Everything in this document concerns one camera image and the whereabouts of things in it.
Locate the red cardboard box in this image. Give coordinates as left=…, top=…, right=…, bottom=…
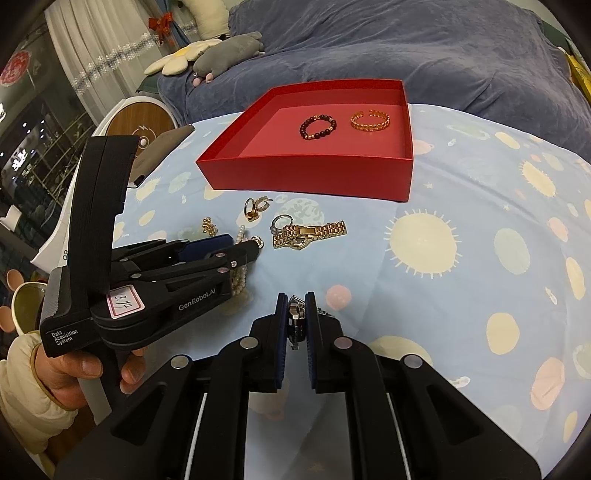
left=195, top=78, right=415, bottom=204

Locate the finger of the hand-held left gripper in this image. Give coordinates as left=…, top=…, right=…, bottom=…
left=111, top=234, right=234, bottom=274
left=113, top=237, right=263, bottom=296

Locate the yellow cushion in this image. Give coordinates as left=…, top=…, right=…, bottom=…
left=561, top=44, right=591, bottom=99

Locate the cream plush toy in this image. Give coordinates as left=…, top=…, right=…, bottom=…
left=182, top=0, right=232, bottom=40

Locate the white sheer curtain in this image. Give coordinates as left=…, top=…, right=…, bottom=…
left=44, top=0, right=195, bottom=117

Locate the white pearl bracelet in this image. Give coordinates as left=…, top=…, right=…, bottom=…
left=228, top=224, right=265, bottom=297

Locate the gold metal watch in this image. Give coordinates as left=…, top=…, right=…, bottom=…
left=272, top=220, right=347, bottom=251

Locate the light blue printed tablecloth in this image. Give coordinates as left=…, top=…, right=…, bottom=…
left=32, top=104, right=591, bottom=480

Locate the person's left hand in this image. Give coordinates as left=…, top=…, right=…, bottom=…
left=34, top=339, right=147, bottom=408

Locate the silver metal watch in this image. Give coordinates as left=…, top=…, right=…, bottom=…
left=287, top=295, right=335, bottom=352

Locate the brown leather case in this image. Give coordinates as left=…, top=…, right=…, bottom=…
left=127, top=124, right=196, bottom=189

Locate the grey plush toy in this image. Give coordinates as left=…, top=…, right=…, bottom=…
left=191, top=31, right=265, bottom=86

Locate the cream cup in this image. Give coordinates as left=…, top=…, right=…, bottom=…
left=11, top=281, right=48, bottom=339

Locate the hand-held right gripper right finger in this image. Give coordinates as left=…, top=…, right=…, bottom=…
left=305, top=291, right=541, bottom=480

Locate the dark bead bracelet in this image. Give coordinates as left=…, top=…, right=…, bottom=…
left=300, top=114, right=338, bottom=141

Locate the cream flower cushion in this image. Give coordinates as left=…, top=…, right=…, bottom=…
left=144, top=38, right=223, bottom=77

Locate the red ribbon bow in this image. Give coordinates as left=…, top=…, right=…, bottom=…
left=148, top=12, right=174, bottom=46

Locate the red round window sticker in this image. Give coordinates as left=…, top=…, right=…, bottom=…
left=0, top=51, right=31, bottom=88

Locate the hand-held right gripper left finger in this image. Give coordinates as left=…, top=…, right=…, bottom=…
left=53, top=292, right=289, bottom=480

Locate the person's left forearm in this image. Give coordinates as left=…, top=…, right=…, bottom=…
left=0, top=331, right=63, bottom=457

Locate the blue plush blanket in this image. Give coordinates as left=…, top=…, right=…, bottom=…
left=157, top=0, right=591, bottom=162

